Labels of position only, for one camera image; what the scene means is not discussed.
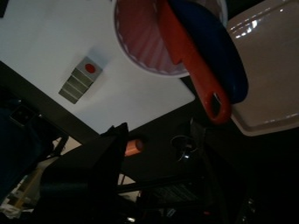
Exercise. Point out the red plastic cup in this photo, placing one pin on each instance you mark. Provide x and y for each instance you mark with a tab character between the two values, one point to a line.
142	38

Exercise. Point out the small dark metal cup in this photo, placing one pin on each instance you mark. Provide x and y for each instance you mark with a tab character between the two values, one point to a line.
183	145

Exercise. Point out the blue plastic toy knife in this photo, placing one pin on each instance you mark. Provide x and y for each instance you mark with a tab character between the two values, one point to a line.
219	43

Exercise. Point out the red plastic toy knife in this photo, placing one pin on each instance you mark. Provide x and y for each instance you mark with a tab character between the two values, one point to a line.
194	73

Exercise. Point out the dark blue bulky object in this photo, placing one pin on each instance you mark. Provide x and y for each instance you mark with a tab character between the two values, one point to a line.
18	148

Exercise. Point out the dark green toy sushi roll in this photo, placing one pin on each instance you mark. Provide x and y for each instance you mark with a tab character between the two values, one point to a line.
79	83

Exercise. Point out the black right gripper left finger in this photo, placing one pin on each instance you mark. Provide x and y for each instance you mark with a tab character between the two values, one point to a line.
86	180

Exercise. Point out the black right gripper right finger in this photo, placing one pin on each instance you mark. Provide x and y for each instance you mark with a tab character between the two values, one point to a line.
230	186

